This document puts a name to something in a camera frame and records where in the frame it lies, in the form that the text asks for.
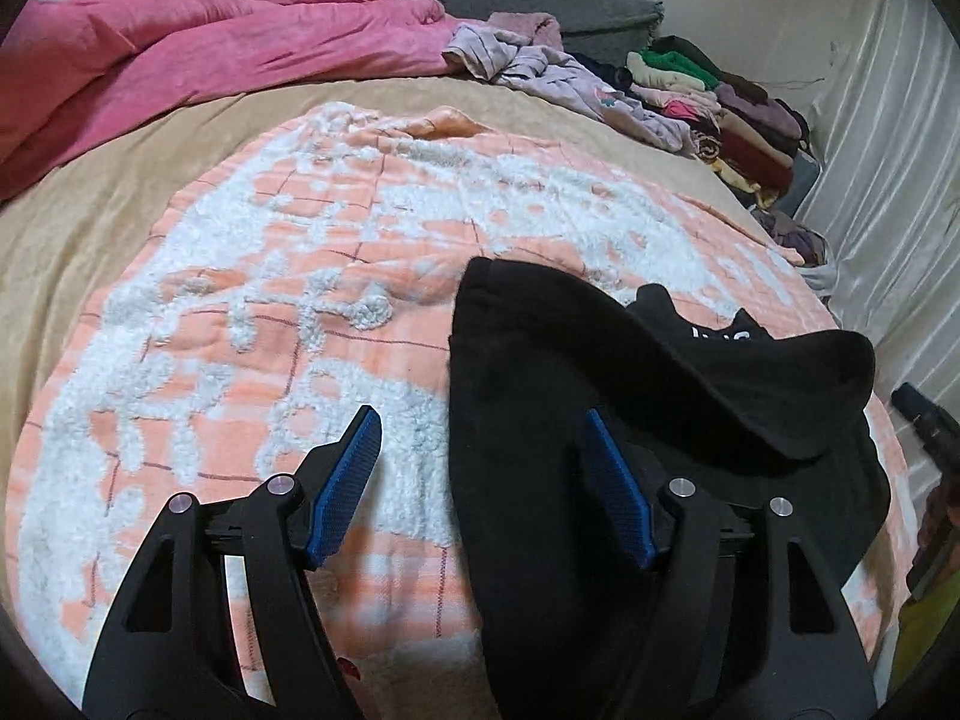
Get white curtain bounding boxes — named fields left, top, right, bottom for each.
left=791, top=0, right=960, bottom=421

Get yellow-green cloth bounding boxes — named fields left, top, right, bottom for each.
left=889, top=577, right=955, bottom=698

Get pink duvet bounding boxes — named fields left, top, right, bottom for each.
left=0, top=0, right=470, bottom=203

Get purple clothes heap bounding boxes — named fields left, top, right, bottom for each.
left=754, top=206, right=837, bottom=293

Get pile of folded clothes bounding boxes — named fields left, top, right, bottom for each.
left=577, top=34, right=811, bottom=211

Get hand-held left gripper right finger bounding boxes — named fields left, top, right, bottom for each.
left=583, top=409, right=878, bottom=720

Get orange and white tufted blanket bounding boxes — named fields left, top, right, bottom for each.
left=7, top=101, right=912, bottom=720

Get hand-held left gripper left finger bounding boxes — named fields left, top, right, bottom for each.
left=81, top=405, right=383, bottom=720

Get beige bed sheet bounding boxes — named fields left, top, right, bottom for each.
left=0, top=75, right=781, bottom=361

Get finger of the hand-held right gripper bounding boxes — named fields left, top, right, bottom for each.
left=891, top=382, right=947, bottom=436

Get black shirt with orange cuffs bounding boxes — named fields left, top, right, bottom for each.
left=448, top=256, right=892, bottom=720

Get lilac printed garment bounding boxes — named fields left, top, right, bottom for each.
left=442, top=22, right=691, bottom=158

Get mauve cloth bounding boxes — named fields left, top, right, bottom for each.
left=487, top=11, right=563, bottom=50

